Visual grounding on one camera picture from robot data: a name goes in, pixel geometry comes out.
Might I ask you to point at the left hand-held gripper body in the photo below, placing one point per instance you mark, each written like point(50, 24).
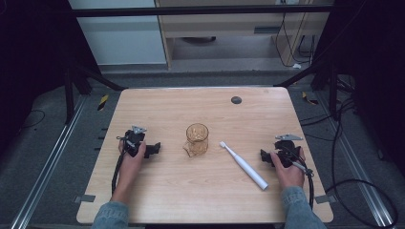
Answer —
point(135, 140)

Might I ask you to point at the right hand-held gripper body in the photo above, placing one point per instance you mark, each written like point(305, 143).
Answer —
point(286, 151)

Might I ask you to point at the white electric toothbrush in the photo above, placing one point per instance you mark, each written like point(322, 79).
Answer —
point(246, 167)

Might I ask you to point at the amber glass cup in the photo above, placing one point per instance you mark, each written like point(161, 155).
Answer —
point(197, 141)

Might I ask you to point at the person's left hand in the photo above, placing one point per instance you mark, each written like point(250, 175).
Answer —
point(130, 165)

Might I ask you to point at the person's right hand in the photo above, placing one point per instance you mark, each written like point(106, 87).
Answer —
point(289, 175)

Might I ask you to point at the yellow black floor tape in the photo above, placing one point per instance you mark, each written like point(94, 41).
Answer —
point(309, 98)
point(102, 102)

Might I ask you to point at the grey table grommet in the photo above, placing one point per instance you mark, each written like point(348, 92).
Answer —
point(236, 100)

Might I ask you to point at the black metal stand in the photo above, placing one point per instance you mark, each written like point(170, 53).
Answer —
point(332, 92)
point(68, 95)

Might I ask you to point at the white cabinet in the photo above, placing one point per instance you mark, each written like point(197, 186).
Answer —
point(121, 41)

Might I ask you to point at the black curtain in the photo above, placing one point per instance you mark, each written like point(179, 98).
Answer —
point(375, 63)
point(28, 57)

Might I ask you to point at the light wooden cabinet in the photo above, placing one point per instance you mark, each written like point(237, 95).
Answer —
point(223, 27)

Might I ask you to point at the grey metal table bracket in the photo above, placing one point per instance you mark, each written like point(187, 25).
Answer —
point(325, 199)
point(84, 198)

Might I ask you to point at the metal floor rail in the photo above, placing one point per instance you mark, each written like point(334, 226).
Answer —
point(356, 165)
point(47, 165)

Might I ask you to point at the black horizontal frame bar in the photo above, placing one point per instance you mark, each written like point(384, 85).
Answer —
point(197, 10)

